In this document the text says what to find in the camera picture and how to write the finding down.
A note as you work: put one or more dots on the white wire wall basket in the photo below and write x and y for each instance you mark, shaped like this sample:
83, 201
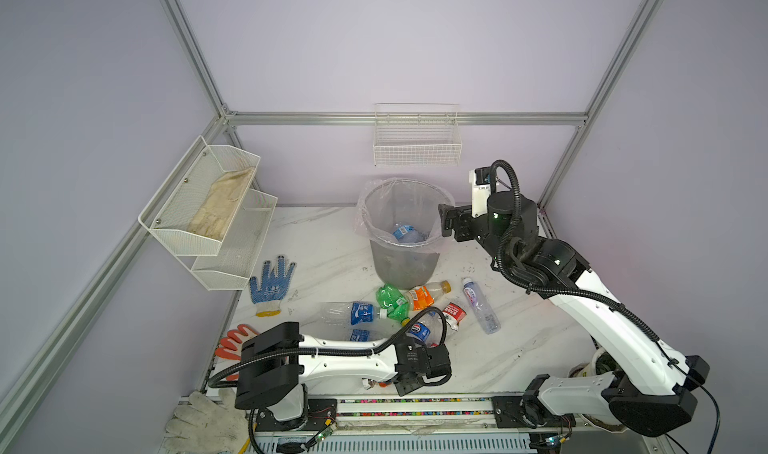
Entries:
421, 145

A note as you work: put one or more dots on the aluminium frame corner post left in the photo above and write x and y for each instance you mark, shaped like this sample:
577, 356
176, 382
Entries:
183, 30

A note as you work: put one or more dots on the beige cloth glove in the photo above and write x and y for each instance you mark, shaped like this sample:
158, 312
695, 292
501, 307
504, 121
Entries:
218, 210

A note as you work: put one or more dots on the grey mesh waste bin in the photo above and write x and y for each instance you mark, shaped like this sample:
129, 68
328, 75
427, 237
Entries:
403, 270

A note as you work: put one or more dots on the aluminium frame horizontal bar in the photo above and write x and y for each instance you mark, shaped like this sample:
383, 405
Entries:
372, 118

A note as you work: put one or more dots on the pepsi label plastic bottle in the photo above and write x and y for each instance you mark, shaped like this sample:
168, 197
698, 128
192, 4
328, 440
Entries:
427, 330

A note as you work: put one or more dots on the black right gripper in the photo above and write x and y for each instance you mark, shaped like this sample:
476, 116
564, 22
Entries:
458, 217

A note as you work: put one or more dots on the white mesh shelf tray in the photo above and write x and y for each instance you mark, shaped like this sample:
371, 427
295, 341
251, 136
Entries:
193, 211
232, 268

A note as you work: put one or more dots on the metal base rail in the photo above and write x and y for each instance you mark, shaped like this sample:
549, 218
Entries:
447, 423

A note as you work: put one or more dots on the white cap clear bottle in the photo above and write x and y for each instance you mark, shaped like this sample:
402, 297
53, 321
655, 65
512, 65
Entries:
481, 307

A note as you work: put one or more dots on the red cap round bottle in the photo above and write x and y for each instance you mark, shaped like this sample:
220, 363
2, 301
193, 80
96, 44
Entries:
369, 384

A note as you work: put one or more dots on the red label clear bottle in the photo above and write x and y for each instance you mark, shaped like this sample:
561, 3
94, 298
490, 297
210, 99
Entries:
454, 315

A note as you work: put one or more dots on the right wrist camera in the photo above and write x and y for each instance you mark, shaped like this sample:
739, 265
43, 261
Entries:
481, 190

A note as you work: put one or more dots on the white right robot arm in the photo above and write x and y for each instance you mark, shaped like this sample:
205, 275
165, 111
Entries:
650, 392

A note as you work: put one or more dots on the green crushed plastic bottle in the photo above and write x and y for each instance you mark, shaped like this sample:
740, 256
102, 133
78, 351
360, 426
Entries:
394, 303

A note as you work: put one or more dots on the potted green plant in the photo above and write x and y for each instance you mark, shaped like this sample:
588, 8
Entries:
600, 363

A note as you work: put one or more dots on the aluminium frame corner post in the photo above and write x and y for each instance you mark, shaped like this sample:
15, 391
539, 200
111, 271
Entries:
183, 30
633, 36

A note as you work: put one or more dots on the white mesh lower shelf tray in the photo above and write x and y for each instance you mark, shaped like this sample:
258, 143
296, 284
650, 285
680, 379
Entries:
232, 268

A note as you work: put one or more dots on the white mesh upper shelf tray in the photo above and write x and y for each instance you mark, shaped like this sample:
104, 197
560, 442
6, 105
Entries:
193, 211

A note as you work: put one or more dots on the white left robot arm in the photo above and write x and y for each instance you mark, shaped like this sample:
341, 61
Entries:
274, 363

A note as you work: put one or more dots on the colourful label water bottle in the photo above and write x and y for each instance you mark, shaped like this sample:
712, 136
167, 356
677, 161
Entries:
408, 235

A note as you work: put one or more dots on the blue knitted work glove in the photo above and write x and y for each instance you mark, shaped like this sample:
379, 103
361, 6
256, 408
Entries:
269, 288

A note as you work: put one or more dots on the orange label plastic bottle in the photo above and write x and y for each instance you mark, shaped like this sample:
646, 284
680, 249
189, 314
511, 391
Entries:
424, 296

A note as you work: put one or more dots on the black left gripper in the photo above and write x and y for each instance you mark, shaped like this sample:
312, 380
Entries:
407, 389

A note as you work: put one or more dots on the white cotton glove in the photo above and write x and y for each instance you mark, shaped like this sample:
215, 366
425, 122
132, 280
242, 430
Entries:
205, 426

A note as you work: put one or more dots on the aluminium frame corner post right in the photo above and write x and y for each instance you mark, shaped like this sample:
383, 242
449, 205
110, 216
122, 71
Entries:
633, 36

